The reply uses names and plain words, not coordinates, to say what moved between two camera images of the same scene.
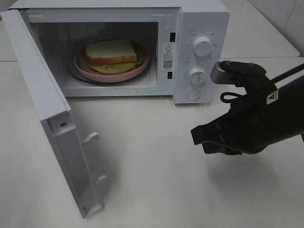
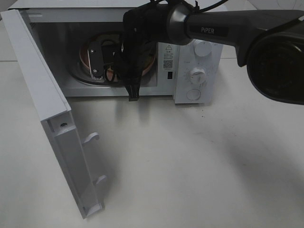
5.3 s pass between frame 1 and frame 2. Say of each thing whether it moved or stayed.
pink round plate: moved
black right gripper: moved
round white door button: stayed
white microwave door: stayed
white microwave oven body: stayed
